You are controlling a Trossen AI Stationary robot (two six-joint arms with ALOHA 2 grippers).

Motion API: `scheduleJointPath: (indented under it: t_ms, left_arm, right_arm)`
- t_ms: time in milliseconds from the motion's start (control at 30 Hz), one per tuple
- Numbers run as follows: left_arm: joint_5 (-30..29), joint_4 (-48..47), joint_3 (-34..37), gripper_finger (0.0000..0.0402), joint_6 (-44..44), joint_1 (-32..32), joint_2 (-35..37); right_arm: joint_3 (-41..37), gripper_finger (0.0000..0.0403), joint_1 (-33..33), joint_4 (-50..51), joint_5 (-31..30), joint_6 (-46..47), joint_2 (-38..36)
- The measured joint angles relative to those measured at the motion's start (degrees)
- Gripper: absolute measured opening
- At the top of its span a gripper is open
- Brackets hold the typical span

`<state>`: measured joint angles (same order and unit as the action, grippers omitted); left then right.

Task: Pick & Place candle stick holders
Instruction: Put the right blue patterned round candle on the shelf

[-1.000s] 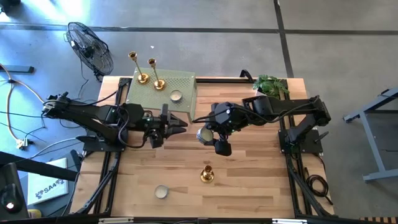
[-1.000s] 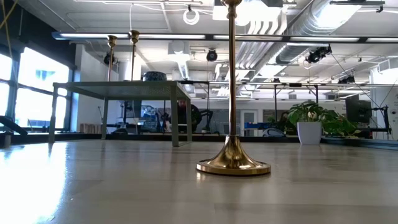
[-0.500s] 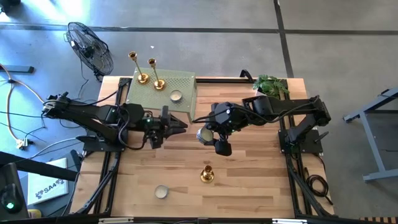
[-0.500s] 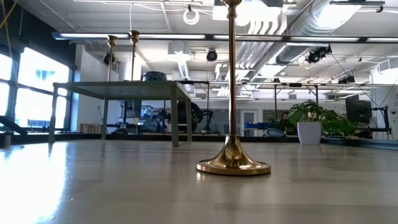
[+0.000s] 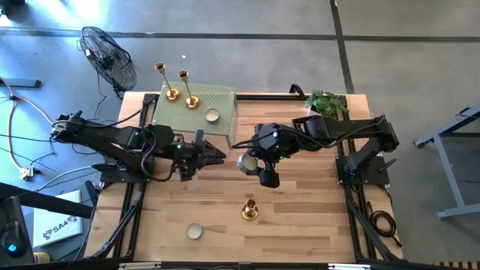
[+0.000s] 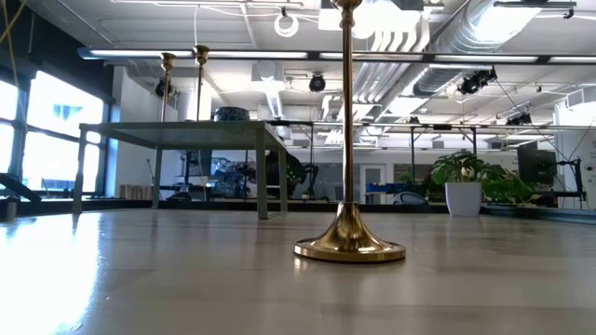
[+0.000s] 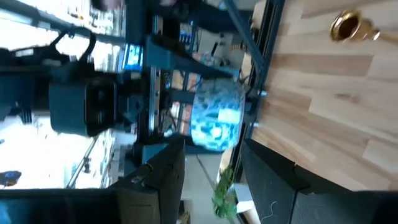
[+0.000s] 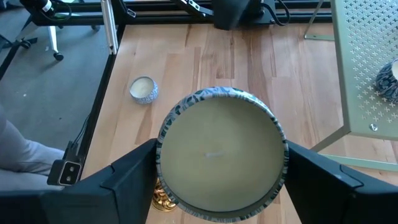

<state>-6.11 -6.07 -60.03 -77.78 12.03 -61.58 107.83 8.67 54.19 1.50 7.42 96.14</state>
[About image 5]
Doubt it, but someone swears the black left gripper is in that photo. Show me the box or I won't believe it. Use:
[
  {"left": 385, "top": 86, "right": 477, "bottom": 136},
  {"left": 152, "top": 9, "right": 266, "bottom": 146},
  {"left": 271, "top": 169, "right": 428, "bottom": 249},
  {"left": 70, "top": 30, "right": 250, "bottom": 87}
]
[{"left": 172, "top": 130, "right": 227, "bottom": 183}]

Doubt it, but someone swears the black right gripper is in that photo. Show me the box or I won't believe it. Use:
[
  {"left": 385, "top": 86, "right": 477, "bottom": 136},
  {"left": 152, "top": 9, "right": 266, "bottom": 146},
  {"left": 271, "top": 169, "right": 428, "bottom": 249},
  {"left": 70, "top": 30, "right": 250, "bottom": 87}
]
[{"left": 245, "top": 124, "right": 281, "bottom": 190}]

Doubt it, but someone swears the white candle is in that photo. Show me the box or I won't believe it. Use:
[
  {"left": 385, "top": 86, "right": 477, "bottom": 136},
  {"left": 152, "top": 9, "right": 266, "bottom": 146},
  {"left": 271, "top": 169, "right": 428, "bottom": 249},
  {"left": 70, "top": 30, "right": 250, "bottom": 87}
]
[
  {"left": 204, "top": 107, "right": 221, "bottom": 124},
  {"left": 236, "top": 152, "right": 260, "bottom": 176},
  {"left": 186, "top": 222, "right": 204, "bottom": 241}
]

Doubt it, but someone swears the brass candlestick holder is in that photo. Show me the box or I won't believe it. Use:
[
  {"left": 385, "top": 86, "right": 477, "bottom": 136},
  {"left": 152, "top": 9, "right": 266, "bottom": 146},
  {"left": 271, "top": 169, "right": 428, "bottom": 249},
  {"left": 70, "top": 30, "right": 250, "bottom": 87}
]
[
  {"left": 154, "top": 61, "right": 182, "bottom": 103},
  {"left": 178, "top": 70, "right": 201, "bottom": 110},
  {"left": 241, "top": 199, "right": 260, "bottom": 221}
]

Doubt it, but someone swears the green perforated metal shelf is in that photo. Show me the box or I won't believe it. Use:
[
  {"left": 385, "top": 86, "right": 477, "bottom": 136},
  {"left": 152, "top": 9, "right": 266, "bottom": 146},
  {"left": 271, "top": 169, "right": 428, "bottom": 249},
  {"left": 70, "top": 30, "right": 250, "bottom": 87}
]
[{"left": 151, "top": 81, "right": 240, "bottom": 149}]

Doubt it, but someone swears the green plant in white pot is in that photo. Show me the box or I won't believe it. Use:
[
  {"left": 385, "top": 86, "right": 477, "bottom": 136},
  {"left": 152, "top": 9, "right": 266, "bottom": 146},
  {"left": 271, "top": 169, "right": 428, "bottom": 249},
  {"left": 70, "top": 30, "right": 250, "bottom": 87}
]
[{"left": 304, "top": 89, "right": 350, "bottom": 119}]

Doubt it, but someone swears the black floor fan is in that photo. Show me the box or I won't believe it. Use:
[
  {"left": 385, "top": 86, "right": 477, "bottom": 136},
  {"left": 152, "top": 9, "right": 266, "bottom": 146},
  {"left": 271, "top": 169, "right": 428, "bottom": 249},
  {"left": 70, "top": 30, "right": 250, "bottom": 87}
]
[{"left": 76, "top": 25, "right": 139, "bottom": 99}]

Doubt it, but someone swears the white printed box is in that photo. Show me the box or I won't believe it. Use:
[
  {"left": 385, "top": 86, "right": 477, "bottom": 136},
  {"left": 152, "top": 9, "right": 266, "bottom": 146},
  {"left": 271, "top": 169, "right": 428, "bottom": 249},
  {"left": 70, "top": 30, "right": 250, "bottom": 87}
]
[{"left": 32, "top": 190, "right": 84, "bottom": 248}]

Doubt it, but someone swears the small yellow object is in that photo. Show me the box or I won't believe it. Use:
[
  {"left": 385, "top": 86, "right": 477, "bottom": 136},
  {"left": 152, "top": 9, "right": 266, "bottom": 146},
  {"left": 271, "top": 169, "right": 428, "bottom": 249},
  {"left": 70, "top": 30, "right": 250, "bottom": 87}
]
[{"left": 32, "top": 251, "right": 51, "bottom": 265}]

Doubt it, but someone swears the black flat bar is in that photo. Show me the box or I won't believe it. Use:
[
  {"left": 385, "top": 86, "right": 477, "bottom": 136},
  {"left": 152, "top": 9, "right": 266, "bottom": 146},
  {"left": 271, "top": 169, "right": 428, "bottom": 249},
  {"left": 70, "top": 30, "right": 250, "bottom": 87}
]
[{"left": 0, "top": 77, "right": 42, "bottom": 90}]

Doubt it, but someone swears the glowing computer mouse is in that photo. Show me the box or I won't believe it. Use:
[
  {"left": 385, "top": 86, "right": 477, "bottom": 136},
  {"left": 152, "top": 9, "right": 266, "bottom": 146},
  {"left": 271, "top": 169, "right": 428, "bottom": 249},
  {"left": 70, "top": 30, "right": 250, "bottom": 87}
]
[{"left": 1, "top": 220, "right": 28, "bottom": 259}]

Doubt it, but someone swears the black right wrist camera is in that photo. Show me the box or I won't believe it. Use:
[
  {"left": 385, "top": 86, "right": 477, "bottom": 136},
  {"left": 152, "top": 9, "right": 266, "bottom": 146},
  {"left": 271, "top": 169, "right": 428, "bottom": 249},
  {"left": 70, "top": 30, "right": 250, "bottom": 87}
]
[{"left": 264, "top": 124, "right": 297, "bottom": 158}]

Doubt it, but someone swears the black aluminium frame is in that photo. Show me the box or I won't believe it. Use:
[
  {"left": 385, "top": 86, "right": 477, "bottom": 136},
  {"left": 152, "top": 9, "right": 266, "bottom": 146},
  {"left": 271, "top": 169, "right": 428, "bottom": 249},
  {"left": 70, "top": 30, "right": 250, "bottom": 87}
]
[{"left": 84, "top": 91, "right": 406, "bottom": 270}]

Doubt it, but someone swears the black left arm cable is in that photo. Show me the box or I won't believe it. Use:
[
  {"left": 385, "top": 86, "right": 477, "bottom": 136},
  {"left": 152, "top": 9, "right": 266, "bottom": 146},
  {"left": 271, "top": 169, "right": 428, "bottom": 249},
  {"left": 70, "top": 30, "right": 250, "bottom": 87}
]
[{"left": 139, "top": 125, "right": 179, "bottom": 184}]

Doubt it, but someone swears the black curved bracket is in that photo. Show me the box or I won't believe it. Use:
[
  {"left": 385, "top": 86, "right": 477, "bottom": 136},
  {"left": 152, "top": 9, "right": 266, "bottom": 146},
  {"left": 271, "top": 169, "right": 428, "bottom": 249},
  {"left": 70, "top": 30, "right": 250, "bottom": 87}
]
[{"left": 288, "top": 82, "right": 308, "bottom": 101}]

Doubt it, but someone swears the white strip on frame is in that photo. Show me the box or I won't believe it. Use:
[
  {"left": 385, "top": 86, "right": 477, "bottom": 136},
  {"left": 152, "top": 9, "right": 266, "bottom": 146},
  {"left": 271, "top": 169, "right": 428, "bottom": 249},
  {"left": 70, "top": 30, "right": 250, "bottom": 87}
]
[
  {"left": 328, "top": 263, "right": 371, "bottom": 270},
  {"left": 118, "top": 262, "right": 162, "bottom": 270}
]

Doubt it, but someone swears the coiled black cable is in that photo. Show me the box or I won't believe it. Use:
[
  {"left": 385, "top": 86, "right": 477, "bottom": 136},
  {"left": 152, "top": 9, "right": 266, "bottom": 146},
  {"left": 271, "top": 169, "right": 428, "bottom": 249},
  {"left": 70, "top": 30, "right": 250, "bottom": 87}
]
[{"left": 365, "top": 200, "right": 403, "bottom": 248}]

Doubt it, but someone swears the yellow extension cord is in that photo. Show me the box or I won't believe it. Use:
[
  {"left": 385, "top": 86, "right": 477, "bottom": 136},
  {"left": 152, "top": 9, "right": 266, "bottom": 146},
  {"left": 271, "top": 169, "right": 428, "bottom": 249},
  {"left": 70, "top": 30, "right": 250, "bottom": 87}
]
[
  {"left": 7, "top": 97, "right": 35, "bottom": 182},
  {"left": 0, "top": 76, "right": 57, "bottom": 127}
]

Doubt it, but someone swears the grey metal table frame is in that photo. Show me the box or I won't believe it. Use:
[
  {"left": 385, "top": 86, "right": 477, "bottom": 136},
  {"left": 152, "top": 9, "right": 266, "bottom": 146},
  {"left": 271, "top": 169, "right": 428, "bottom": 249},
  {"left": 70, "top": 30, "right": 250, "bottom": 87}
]
[{"left": 413, "top": 106, "right": 480, "bottom": 221}]

